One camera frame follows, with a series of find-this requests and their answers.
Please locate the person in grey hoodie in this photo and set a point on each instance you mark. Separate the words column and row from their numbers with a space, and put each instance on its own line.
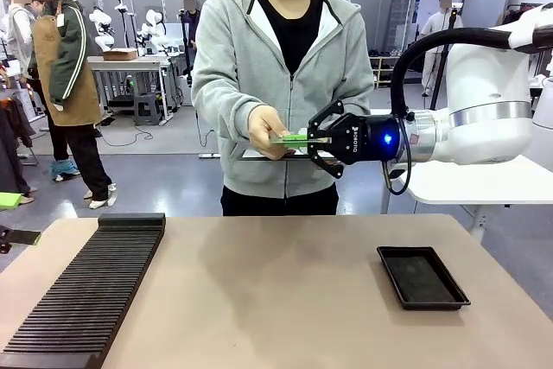
column 242, row 49

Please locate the small white background robot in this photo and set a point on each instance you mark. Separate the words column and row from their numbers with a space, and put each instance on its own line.
column 152, row 27
column 103, row 27

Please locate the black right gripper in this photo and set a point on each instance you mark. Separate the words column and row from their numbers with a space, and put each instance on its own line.
column 371, row 140

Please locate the person in white shirt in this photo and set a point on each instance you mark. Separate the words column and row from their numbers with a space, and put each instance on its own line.
column 440, row 27

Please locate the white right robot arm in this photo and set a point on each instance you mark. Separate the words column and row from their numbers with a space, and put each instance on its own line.
column 484, row 97

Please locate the grey plastic stool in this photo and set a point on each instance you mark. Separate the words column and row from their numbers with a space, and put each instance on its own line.
column 147, row 107

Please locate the black tripod stand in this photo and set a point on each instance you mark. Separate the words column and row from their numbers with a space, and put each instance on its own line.
column 445, row 62

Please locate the cardboard box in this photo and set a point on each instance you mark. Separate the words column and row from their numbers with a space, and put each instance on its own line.
column 120, row 55

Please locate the person's right hand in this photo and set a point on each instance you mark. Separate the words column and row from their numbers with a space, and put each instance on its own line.
column 265, row 127

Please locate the person in brown green coat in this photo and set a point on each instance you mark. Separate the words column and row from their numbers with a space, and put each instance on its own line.
column 69, row 66

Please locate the black slotted PCB rack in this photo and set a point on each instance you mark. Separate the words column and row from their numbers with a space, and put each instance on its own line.
column 86, row 291

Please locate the white clipboard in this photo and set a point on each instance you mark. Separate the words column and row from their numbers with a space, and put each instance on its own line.
column 302, row 154

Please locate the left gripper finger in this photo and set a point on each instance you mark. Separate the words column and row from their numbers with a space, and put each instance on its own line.
column 21, row 238
column 8, row 201

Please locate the white side table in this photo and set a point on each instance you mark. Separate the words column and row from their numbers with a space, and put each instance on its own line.
column 475, row 183

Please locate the dark hanging clothes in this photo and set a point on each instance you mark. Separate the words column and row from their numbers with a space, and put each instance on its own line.
column 13, row 140

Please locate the grey background table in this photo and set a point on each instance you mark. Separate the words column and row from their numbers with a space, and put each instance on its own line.
column 129, row 67

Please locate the black plastic tray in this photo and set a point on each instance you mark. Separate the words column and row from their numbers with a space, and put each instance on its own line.
column 421, row 278

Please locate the green PCB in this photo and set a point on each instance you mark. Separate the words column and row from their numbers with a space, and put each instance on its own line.
column 294, row 139

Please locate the person in white top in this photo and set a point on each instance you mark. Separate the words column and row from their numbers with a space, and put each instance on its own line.
column 19, row 27

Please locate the person's right forearm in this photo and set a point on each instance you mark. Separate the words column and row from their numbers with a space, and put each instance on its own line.
column 224, row 105

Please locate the person in dark clothes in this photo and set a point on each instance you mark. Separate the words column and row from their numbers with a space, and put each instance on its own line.
column 190, row 27

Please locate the low shoe shelf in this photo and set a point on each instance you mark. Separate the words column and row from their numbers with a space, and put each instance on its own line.
column 384, row 71

